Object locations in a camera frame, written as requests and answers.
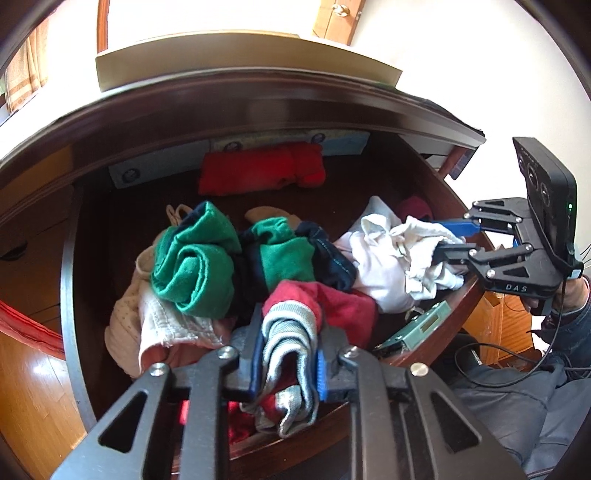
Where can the maroon underwear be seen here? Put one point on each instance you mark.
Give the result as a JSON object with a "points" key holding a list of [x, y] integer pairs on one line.
{"points": [[415, 207]]}

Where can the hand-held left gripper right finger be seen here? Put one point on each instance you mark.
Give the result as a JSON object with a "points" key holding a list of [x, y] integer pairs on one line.
{"points": [[322, 374]]}

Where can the navy underwear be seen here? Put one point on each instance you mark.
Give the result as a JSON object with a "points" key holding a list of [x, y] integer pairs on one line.
{"points": [[330, 258]]}

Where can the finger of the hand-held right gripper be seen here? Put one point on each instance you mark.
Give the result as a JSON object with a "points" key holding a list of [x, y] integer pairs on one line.
{"points": [[450, 255], [457, 227]]}

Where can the light wooden cabinet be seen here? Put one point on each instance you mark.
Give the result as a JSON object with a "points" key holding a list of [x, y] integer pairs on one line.
{"points": [[32, 286]]}

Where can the person's grey clothing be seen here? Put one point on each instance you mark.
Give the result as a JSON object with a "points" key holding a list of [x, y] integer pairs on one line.
{"points": [[508, 415]]}

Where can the red cloth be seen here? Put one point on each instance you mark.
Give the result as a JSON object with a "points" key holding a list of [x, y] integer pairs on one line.
{"points": [[27, 332]]}

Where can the person's right hand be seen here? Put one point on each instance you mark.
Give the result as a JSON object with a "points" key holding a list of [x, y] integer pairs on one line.
{"points": [[579, 290]]}

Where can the orange wooden cabinet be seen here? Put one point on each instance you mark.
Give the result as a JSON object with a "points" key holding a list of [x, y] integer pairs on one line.
{"points": [[503, 323]]}

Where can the pale pink mesh underwear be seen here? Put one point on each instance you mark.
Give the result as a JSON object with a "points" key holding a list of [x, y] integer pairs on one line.
{"points": [[157, 323]]}

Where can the beige curtain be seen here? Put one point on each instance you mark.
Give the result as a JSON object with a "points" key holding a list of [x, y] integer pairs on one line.
{"points": [[27, 69]]}

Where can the blue and white flat box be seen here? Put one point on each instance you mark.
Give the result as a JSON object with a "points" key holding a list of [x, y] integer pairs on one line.
{"points": [[138, 174], [258, 141], [341, 141]]}

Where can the wooden door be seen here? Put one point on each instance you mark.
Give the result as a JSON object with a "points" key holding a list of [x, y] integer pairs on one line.
{"points": [[339, 27]]}

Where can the tan stocking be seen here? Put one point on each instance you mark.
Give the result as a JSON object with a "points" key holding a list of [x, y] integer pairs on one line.
{"points": [[268, 214]]}

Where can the metal drawer lock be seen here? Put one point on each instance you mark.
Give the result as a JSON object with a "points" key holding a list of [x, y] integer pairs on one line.
{"points": [[415, 327]]}

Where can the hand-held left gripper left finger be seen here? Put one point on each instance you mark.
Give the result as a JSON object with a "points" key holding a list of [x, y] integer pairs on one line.
{"points": [[256, 369]]}

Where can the green navy socks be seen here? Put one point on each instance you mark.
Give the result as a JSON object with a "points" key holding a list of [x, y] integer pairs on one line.
{"points": [[281, 263]]}

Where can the brass door knob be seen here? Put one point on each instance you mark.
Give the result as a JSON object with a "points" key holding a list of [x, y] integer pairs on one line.
{"points": [[341, 8]]}

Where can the brown wooden post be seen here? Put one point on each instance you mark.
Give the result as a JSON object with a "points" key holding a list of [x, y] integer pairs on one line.
{"points": [[104, 23]]}

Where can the pale lilac underwear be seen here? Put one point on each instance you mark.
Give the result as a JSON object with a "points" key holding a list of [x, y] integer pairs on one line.
{"points": [[369, 267]]}

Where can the cream tray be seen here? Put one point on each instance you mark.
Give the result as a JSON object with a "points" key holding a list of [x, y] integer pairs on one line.
{"points": [[240, 60]]}

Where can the dark wooden drawer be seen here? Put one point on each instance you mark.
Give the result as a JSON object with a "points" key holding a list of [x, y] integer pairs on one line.
{"points": [[138, 221]]}

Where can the white underwear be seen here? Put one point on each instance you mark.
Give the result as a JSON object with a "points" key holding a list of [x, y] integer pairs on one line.
{"points": [[425, 272]]}

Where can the beige knit undergarment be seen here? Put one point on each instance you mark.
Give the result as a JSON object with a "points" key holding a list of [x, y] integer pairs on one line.
{"points": [[143, 265]]}

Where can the person's right forearm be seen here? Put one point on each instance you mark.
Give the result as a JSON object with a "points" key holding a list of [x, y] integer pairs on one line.
{"points": [[572, 332]]}

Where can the red grey striped sock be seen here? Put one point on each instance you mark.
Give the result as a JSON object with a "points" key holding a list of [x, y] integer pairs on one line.
{"points": [[288, 332]]}

